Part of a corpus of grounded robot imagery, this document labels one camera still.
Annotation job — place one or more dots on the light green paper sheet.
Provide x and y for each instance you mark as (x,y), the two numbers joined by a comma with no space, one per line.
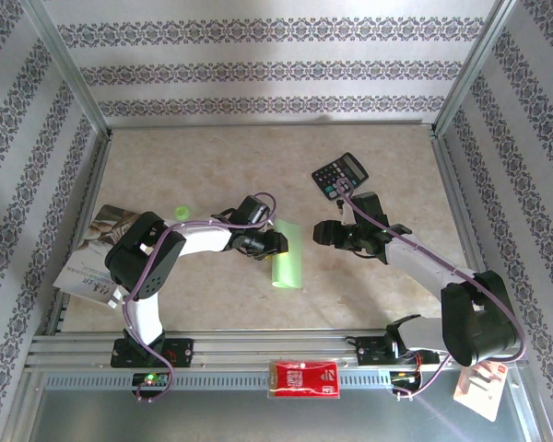
(286,258)

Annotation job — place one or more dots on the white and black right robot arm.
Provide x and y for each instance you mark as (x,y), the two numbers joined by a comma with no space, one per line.
(419,264)

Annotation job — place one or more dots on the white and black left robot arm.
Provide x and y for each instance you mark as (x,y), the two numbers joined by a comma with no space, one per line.
(203,237)

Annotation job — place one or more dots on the grey sheet metal panel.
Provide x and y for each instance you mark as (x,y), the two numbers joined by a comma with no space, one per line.
(212,419)

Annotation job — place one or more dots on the black desk calculator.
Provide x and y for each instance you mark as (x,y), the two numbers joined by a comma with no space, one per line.
(350,168)

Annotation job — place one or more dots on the small green round sticker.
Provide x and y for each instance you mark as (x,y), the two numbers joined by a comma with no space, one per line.
(181,212)

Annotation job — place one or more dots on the red packaged card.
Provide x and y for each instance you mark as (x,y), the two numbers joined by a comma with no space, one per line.
(304,380)

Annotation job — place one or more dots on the white photo cover book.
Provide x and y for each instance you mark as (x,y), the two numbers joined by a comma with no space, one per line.
(80,276)

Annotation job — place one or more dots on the white and red card package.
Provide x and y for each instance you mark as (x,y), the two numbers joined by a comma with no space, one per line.
(481,396)

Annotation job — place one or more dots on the wide aluminium base rail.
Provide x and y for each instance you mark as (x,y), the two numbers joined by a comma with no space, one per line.
(267,343)

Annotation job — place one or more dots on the aluminium frame rail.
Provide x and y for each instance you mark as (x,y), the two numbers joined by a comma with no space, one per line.
(94,175)
(258,124)
(461,207)

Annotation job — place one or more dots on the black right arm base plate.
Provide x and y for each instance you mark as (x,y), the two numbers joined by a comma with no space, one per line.
(371,352)

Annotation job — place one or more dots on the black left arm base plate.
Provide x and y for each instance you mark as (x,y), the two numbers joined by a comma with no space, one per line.
(180,352)

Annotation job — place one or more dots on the aluminium frame post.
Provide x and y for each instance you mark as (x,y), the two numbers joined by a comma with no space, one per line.
(472,69)
(72,69)

